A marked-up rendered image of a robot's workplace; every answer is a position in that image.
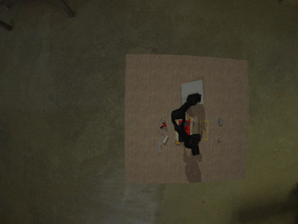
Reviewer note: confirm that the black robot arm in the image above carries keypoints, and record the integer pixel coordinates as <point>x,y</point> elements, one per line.
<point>191,143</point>

